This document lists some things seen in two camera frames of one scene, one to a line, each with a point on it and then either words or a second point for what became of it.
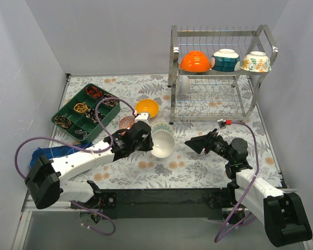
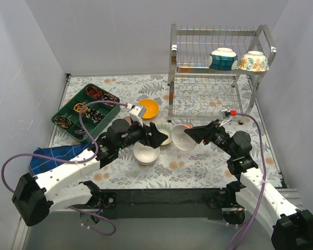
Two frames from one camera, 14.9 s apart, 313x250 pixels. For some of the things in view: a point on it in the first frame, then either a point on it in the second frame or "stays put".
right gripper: (205, 144) to (207, 134)
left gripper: (148, 139) stays put
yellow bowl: (147, 105) stays put
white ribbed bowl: (164, 144) to (146, 159)
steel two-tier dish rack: (215, 73) stays put
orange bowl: (195, 61) to (180, 139)
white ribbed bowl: (184, 85) to (146, 155)
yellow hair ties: (81, 107) stays put
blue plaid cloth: (52, 152) stays put
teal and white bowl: (226, 60) stays put
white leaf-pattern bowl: (257, 61) stays put
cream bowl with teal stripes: (162, 126) stays put
